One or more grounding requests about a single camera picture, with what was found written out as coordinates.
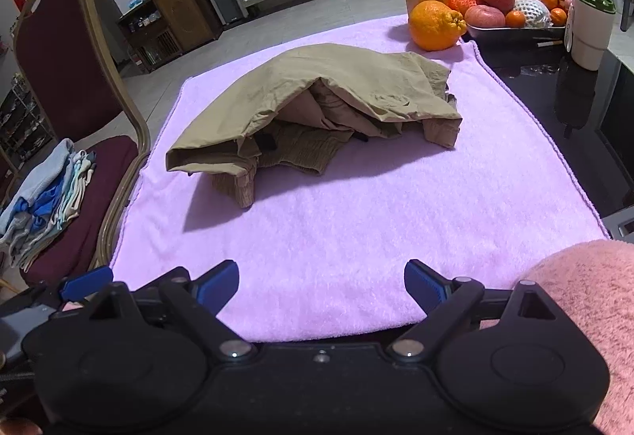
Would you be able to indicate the stack of folded clothes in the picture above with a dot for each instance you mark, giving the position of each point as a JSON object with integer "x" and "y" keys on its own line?
{"x": 44, "y": 197}

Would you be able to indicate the khaki pants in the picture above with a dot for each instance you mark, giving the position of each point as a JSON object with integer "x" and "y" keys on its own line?
{"x": 346, "y": 78}

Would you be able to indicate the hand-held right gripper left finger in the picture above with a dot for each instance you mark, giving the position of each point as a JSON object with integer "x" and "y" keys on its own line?
{"x": 220, "y": 285}

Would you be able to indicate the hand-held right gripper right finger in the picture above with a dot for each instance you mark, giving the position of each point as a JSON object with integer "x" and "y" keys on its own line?
{"x": 423, "y": 285}

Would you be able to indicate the lilac fleece towel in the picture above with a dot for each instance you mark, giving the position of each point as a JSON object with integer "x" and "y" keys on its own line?
{"x": 346, "y": 227}

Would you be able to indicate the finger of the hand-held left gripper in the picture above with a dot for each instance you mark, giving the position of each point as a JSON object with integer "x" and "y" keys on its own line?
{"x": 86, "y": 281}

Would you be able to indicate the cigarette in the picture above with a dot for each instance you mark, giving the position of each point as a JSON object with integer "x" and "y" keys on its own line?
{"x": 550, "y": 43}

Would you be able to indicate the metal fruit tray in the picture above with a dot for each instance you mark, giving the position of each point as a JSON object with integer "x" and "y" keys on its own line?
{"x": 500, "y": 34}

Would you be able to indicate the wooden cabinet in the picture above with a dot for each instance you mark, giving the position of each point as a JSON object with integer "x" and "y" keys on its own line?
{"x": 168, "y": 19}

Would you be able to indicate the white cup with green lid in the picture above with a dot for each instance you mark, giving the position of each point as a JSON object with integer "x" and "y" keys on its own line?
{"x": 589, "y": 39}

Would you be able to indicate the fruit in white foam net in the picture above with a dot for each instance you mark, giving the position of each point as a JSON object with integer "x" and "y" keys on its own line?
{"x": 532, "y": 11}

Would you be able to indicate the large orange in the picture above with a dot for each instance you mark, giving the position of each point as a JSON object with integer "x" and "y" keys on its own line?
{"x": 436, "y": 26}

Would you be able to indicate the person's pink fleece clothing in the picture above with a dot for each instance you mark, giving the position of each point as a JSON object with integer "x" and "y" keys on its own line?
{"x": 584, "y": 316}

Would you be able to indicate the small tangerine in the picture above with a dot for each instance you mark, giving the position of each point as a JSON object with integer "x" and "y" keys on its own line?
{"x": 558, "y": 16}
{"x": 549, "y": 0}
{"x": 515, "y": 19}

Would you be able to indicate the maroon chair with gold frame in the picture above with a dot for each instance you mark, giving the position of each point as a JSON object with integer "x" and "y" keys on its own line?
{"x": 64, "y": 44}

